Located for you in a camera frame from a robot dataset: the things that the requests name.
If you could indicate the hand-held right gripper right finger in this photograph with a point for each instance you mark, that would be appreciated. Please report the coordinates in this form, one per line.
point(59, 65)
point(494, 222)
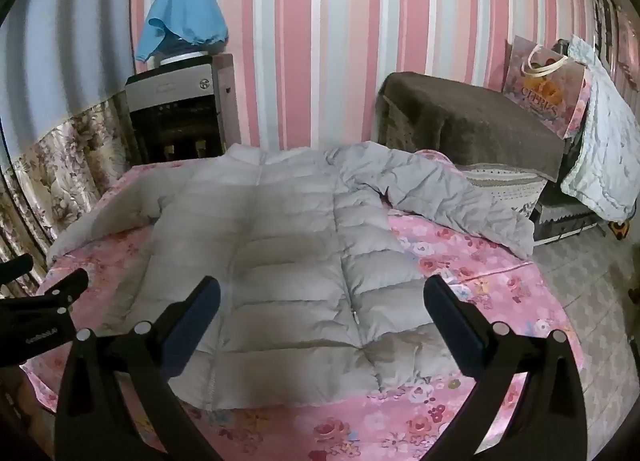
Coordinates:
point(450, 326)

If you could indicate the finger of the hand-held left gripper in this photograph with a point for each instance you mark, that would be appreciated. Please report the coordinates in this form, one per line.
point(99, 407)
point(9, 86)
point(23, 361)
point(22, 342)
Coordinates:
point(15, 268)
point(65, 291)

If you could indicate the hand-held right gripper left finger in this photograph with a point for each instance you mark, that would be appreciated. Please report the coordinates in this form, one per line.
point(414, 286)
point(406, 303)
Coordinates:
point(192, 326)

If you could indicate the grey puffer jacket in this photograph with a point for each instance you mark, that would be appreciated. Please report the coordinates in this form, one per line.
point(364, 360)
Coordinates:
point(290, 266)

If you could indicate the pink floral bedsheet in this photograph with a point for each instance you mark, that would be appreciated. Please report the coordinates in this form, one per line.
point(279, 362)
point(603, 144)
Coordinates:
point(450, 301)

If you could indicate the floral curtain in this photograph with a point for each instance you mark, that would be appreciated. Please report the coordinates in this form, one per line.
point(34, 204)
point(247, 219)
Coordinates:
point(50, 166)

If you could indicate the white patterned sofa cover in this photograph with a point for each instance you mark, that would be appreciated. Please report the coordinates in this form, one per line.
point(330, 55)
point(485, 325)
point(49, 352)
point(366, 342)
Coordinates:
point(505, 188)

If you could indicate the orange black tool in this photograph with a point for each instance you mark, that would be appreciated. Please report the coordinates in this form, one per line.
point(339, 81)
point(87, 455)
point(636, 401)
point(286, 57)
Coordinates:
point(620, 230)

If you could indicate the brown fuzzy blanket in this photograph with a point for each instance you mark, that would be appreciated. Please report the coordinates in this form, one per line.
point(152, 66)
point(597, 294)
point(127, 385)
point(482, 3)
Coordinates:
point(475, 116)

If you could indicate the silver black water dispenser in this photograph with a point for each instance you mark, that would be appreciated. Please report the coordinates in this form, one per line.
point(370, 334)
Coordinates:
point(170, 91)

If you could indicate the pale blue quilt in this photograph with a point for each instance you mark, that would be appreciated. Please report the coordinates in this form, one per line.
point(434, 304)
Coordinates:
point(600, 141)

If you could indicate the pink printed gift bag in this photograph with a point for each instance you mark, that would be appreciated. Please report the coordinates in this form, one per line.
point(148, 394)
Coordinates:
point(545, 96)

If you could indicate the blue cloth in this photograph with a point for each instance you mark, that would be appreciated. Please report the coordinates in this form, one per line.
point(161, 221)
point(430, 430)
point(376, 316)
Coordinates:
point(185, 11)

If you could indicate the dark framed wall panel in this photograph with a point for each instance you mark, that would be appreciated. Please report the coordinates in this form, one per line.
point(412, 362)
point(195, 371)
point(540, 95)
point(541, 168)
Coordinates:
point(602, 21)

